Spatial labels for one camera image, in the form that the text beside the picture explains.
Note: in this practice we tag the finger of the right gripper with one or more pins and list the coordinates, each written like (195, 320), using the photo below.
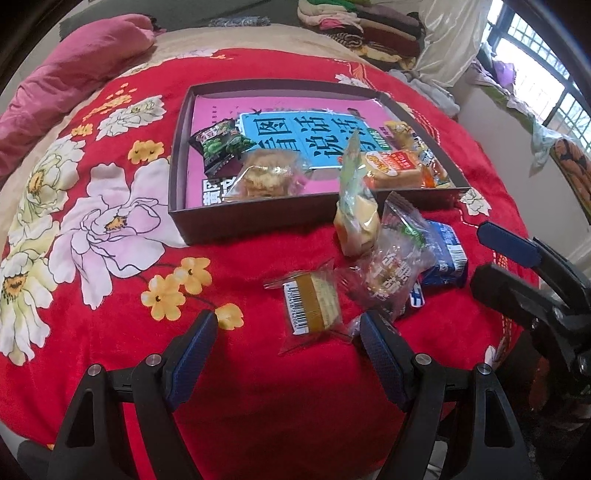
(554, 295)
(563, 277)

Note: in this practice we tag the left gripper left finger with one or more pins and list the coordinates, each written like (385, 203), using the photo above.
(92, 442)

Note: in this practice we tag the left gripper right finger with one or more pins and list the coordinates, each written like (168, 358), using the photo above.
(468, 410)

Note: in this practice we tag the blue cookie snack pack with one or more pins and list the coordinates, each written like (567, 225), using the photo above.
(450, 269)

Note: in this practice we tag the clear red label snack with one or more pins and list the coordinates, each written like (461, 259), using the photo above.
(405, 247)

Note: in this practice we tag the yellow cartoon snack bar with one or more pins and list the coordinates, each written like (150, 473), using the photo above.
(407, 139)

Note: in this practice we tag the light green pastry pack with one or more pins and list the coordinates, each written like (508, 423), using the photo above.
(357, 221)

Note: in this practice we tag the orange bread snack pack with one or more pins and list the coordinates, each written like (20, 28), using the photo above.
(399, 169)

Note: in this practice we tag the clear yellow cake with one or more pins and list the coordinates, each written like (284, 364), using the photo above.
(312, 307)

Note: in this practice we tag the clear crispy cake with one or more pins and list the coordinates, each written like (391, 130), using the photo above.
(269, 173)

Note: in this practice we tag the green pea snack pack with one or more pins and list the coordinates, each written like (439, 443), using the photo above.
(220, 144)

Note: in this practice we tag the window with grille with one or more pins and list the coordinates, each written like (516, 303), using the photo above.
(542, 82)

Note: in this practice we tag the floral basket with clothes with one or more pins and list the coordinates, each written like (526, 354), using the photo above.
(440, 97)

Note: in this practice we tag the clothes on window sill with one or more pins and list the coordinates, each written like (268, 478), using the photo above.
(571, 158)

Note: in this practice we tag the cream curtain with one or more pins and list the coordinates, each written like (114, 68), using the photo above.
(454, 31)

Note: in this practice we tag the stack of folded clothes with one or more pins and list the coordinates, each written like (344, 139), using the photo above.
(377, 32)

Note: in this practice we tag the dark shallow box tray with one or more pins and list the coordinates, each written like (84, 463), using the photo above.
(307, 122)

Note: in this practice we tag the pink quilt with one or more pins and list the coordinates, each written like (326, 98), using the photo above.
(78, 65)

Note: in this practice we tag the dark patterned pillow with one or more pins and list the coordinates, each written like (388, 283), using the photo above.
(245, 21)

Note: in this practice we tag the grey headboard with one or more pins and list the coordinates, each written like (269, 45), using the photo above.
(174, 15)

